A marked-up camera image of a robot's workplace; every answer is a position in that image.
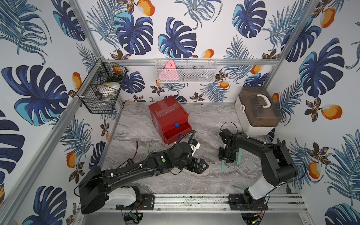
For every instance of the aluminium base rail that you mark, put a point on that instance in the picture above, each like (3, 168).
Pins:
(219, 203)

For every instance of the red three-drawer box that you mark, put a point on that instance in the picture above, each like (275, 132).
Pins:
(170, 119)

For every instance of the clear mesh wall shelf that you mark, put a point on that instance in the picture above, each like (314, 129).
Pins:
(190, 70)

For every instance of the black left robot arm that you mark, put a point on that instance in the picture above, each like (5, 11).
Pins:
(96, 186)

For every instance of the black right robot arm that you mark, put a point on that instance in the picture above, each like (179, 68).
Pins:
(277, 164)

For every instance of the black wire basket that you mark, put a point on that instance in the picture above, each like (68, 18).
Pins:
(102, 72)

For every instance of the pink triangle object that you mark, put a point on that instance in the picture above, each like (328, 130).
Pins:
(169, 73)

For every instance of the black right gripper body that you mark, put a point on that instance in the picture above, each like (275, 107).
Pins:
(226, 154)

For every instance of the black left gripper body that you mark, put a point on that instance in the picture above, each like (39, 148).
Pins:
(195, 164)

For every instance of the white object in basket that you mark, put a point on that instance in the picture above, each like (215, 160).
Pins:
(108, 89)

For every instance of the brown lidded storage box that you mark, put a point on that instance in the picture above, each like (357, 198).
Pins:
(257, 113)

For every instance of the green fruit knife left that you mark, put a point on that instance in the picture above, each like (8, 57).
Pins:
(148, 148)

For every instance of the teal fruit knife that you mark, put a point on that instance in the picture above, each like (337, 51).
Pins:
(223, 166)
(239, 157)

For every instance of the left yellow connector board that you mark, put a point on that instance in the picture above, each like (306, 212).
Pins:
(128, 162)

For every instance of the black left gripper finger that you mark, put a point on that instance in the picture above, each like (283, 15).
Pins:
(200, 169)
(202, 164)

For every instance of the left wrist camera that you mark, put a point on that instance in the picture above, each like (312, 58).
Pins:
(195, 145)

